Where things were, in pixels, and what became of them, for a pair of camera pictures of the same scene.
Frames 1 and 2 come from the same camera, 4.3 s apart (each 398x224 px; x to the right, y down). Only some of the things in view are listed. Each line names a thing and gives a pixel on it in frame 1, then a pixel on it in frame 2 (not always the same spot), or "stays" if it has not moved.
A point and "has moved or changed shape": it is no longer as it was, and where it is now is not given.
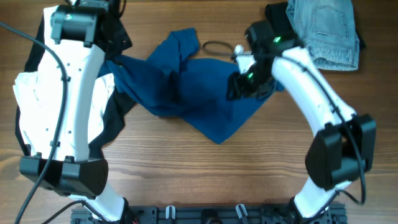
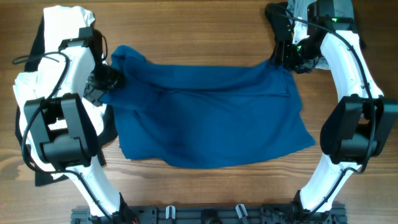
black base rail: [215, 214] stays
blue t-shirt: [171, 81] has moved or changed shape
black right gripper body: [254, 81] to [303, 54]
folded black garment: [280, 23] stays
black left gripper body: [122, 41] to [105, 78]
